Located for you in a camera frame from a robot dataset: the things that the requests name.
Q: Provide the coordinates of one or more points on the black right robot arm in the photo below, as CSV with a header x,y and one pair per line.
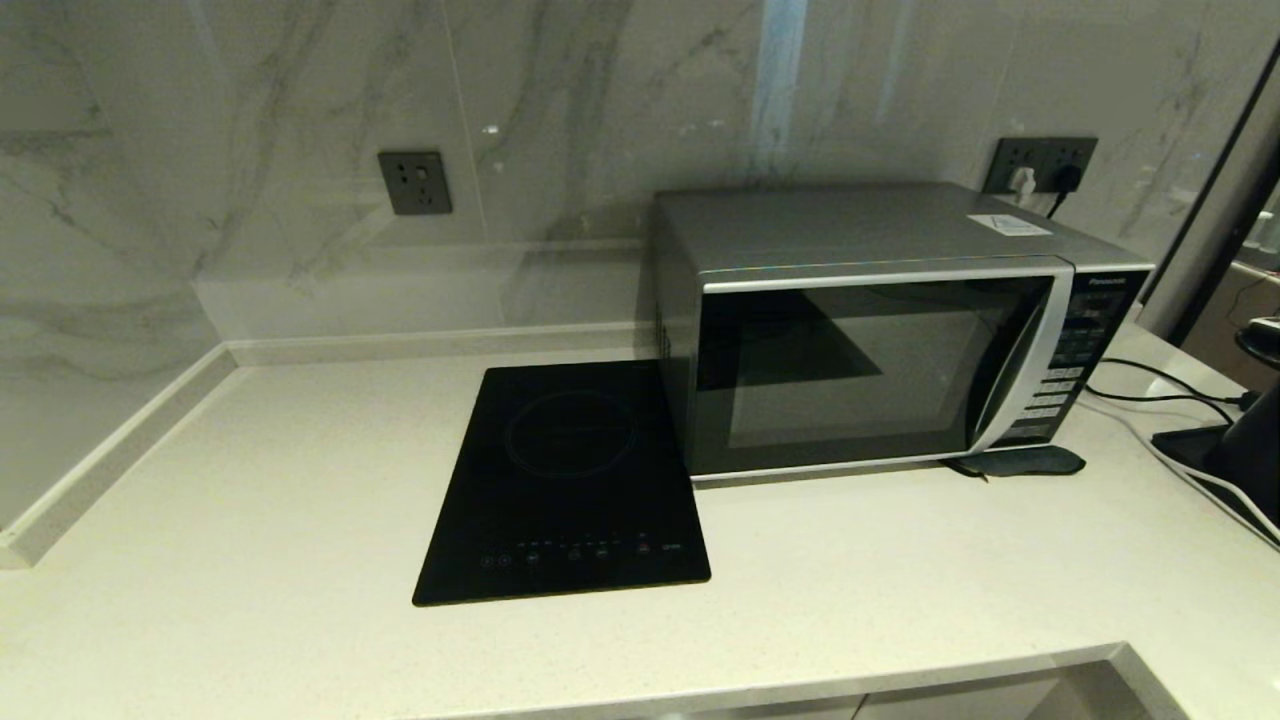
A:
x,y
1260,440

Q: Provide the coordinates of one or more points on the silver microwave oven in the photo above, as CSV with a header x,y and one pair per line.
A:
x,y
830,230

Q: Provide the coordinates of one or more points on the black induction cooktop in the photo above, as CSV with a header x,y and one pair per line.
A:
x,y
570,480

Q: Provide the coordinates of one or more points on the white sticker label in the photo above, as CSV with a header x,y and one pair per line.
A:
x,y
1010,224

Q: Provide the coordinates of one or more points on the dark grey foot mat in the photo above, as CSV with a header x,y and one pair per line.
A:
x,y
1030,462

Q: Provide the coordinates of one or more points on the white power plug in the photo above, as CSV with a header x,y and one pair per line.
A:
x,y
1022,181

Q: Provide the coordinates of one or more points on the black power plug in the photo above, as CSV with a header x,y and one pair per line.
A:
x,y
1066,180

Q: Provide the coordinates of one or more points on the grey single wall socket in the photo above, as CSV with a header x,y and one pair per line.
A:
x,y
415,182

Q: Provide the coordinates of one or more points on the grey double wall socket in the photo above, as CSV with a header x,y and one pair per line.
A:
x,y
1040,152

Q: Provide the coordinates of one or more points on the dark vertical frame post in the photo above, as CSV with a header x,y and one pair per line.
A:
x,y
1215,220

